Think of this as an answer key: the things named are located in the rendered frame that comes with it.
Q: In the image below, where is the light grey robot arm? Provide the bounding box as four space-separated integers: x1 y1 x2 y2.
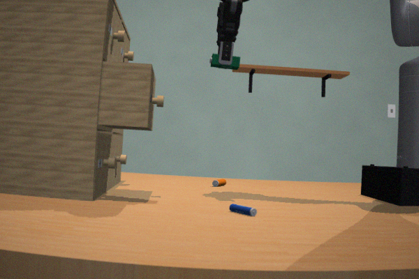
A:
390 0 419 169

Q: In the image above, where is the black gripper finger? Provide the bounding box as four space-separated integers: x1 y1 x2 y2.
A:
219 0 243 66
216 7 223 54

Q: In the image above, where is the orange battery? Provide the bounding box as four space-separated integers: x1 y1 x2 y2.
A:
212 179 226 187

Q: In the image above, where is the wooden chest of drawers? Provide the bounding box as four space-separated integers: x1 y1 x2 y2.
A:
0 0 124 202

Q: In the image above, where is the blue battery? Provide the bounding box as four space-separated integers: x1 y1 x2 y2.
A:
229 204 257 216

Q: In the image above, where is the green battery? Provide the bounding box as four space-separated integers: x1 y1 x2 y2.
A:
209 54 240 70

